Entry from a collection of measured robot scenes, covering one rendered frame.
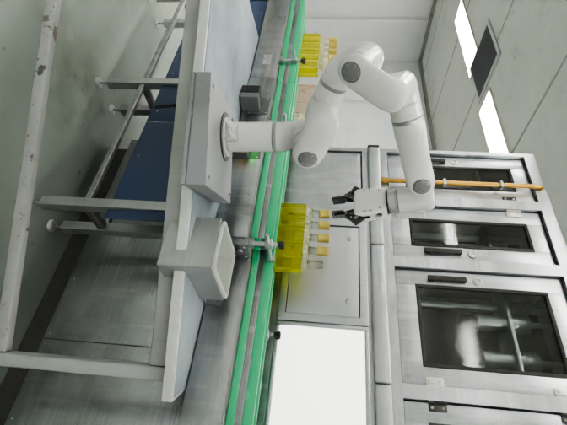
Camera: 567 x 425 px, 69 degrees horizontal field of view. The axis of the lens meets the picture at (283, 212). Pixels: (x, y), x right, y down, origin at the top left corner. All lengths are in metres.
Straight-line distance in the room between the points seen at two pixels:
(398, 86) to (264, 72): 1.10
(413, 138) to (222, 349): 0.85
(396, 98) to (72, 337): 1.42
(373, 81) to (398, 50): 6.94
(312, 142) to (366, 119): 5.63
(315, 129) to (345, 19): 6.52
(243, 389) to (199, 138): 0.75
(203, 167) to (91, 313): 0.90
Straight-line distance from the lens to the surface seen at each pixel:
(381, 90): 1.08
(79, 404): 1.71
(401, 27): 7.79
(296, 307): 1.60
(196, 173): 1.13
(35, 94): 1.62
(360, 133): 6.56
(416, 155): 1.15
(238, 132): 1.31
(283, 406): 1.49
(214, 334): 1.39
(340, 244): 1.73
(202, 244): 1.22
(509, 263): 1.89
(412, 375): 1.60
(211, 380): 1.35
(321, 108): 1.18
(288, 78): 2.06
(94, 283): 1.87
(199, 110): 1.18
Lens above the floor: 1.14
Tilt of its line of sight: 6 degrees down
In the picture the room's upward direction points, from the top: 93 degrees clockwise
